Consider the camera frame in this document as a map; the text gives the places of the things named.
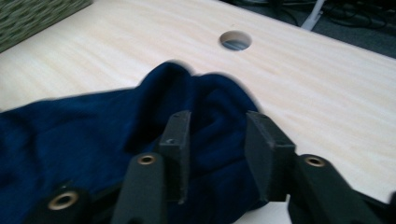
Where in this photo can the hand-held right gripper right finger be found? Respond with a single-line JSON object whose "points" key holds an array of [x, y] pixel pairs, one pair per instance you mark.
{"points": [[271, 158]]}

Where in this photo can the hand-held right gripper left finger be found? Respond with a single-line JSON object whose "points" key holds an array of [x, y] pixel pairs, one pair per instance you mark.
{"points": [[174, 161]]}

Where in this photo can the dark blue printed shirt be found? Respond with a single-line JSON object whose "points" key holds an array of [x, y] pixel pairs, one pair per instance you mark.
{"points": [[77, 130]]}

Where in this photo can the green woven basket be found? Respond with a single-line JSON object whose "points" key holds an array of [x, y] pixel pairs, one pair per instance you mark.
{"points": [[31, 18]]}

